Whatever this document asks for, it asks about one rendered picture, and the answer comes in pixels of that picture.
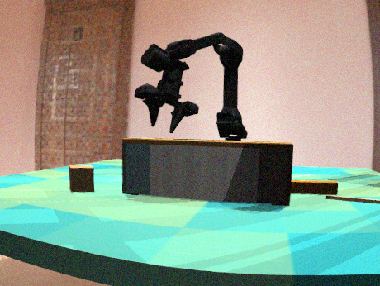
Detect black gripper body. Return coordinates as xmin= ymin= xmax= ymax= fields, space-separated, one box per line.
xmin=135 ymin=74 xmax=199 ymax=117

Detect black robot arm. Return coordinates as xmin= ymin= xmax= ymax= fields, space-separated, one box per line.
xmin=141 ymin=32 xmax=248 ymax=141

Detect small tan cube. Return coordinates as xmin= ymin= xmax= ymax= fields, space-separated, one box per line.
xmin=69 ymin=165 xmax=94 ymax=193

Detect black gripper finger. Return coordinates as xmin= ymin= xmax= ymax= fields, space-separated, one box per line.
xmin=169 ymin=108 xmax=190 ymax=133
xmin=142 ymin=97 xmax=162 ymax=126

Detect orange rectangular bar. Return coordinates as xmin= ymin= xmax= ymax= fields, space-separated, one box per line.
xmin=291 ymin=180 xmax=338 ymax=195

